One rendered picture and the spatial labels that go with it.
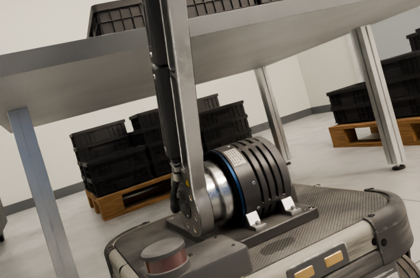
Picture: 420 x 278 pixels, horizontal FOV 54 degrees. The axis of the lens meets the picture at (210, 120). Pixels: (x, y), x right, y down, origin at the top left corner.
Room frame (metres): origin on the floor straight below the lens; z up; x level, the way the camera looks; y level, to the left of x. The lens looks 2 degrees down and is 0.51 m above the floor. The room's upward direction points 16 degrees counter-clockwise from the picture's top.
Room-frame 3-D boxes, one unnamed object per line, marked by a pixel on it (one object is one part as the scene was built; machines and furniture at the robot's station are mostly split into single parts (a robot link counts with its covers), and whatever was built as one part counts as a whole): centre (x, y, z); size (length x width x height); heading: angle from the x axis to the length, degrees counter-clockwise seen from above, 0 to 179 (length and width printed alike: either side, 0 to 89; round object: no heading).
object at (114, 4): (1.60, 0.19, 0.92); 0.40 x 0.30 x 0.02; 19
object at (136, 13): (1.60, 0.19, 0.87); 0.40 x 0.30 x 0.11; 19
